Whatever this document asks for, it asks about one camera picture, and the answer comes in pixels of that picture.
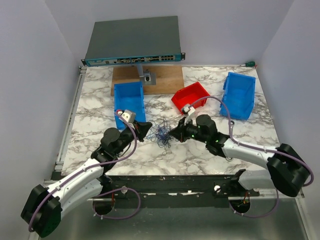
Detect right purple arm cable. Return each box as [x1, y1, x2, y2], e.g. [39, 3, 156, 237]
[183, 96, 315, 218]

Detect red plastic bin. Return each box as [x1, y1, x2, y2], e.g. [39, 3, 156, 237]
[171, 81, 210, 114]

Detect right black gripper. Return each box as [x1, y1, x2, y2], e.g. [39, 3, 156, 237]
[169, 115, 209, 144]

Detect grey network switch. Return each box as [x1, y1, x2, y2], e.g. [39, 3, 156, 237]
[81, 16, 186, 67]

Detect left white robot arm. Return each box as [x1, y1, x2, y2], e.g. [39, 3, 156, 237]
[20, 120, 152, 238]

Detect right blue plastic bin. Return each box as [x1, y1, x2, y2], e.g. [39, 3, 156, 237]
[222, 72, 256, 121]

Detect grey metal stand bracket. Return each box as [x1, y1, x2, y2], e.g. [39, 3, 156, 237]
[136, 63, 157, 86]

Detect wooden board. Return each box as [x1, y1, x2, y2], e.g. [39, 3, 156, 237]
[110, 65, 185, 96]

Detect blue plastic bin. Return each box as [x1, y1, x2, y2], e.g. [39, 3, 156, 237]
[114, 81, 146, 122]
[222, 72, 256, 121]

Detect left blue plastic bin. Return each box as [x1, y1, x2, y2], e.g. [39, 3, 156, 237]
[114, 81, 146, 122]

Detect silver ratchet wrench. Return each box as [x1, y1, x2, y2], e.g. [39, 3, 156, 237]
[226, 120, 235, 162]

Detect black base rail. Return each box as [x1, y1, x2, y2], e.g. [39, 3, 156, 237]
[91, 173, 260, 214]

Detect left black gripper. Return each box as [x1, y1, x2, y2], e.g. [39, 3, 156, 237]
[113, 119, 153, 156]

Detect green handled screwdriver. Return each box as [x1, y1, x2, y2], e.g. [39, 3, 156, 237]
[240, 61, 256, 68]

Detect aluminium frame rail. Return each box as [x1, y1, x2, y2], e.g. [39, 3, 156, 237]
[54, 66, 87, 172]

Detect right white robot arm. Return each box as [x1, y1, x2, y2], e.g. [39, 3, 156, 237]
[169, 114, 314, 197]

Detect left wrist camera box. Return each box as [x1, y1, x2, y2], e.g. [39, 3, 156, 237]
[115, 109, 136, 124]

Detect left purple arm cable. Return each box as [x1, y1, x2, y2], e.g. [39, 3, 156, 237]
[27, 109, 138, 232]

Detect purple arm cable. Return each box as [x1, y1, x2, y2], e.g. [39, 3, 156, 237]
[27, 109, 138, 232]
[183, 96, 315, 218]

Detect blue purple cables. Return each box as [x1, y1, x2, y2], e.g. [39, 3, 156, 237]
[146, 116, 179, 156]

